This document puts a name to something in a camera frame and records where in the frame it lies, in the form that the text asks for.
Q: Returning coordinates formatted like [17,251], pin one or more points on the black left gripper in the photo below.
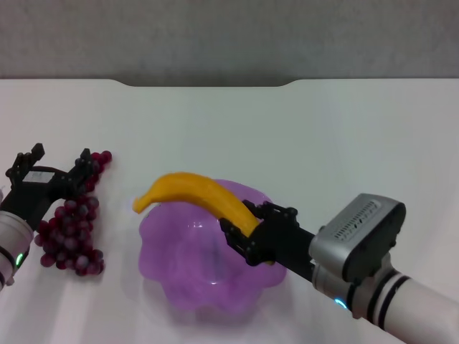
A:
[28,197]

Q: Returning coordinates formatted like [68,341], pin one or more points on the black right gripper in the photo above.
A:
[283,240]

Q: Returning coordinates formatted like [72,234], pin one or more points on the yellow banana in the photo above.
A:
[193,188]

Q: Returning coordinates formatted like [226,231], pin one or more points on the dark red grape bunch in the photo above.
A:
[68,236]

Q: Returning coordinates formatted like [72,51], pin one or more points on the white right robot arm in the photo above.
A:
[412,304]

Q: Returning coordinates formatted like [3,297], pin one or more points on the purple wavy plastic bowl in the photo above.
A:
[179,272]

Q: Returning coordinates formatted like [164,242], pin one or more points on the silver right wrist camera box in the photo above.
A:
[358,229]

